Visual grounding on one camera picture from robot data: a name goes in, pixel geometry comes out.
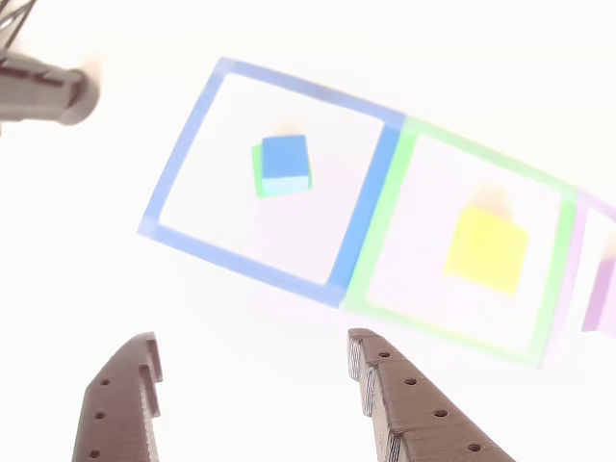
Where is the orange block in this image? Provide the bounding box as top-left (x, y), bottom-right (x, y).
top-left (443, 206), bottom-right (530, 297)

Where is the purple block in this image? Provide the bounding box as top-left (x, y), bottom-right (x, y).
top-left (580, 257), bottom-right (616, 338)

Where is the green block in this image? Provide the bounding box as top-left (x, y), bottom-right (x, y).
top-left (250, 143), bottom-right (314, 199)

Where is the small blue cube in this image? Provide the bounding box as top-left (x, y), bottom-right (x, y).
top-left (261, 134), bottom-right (311, 196)

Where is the black tripod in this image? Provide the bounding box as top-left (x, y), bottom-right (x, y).
top-left (0, 51), bottom-right (102, 127)

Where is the green square frame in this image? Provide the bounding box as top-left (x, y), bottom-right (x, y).
top-left (342, 115), bottom-right (578, 367)

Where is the blue square frame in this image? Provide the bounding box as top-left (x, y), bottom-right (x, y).
top-left (137, 56), bottom-right (405, 309)

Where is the purple square frame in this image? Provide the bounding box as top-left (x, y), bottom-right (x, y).
top-left (557, 190), bottom-right (616, 338)

